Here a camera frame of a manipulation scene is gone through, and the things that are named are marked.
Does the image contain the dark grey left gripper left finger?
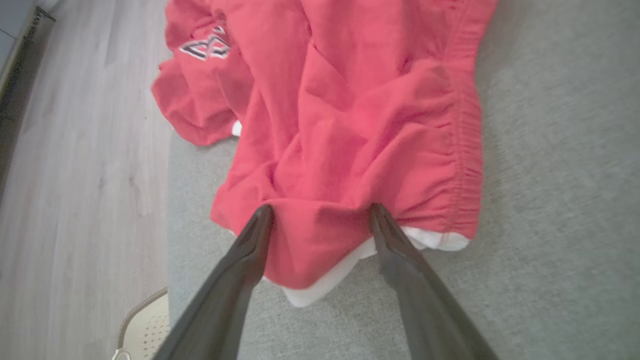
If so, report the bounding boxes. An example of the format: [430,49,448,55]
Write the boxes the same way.
[152,204,275,360]

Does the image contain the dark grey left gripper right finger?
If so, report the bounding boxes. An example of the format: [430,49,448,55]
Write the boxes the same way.
[369,202,501,360]

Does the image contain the red shorts with white stripe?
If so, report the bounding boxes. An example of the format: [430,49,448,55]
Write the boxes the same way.
[210,0,501,308]

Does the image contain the beige perforated laundry basket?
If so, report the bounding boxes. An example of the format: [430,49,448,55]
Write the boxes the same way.
[112,287,171,360]

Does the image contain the grey fabric sofa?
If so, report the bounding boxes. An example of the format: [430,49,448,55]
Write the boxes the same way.
[167,0,640,360]

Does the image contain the red jersey with lettering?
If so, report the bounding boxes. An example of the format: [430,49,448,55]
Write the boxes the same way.
[151,0,253,147]

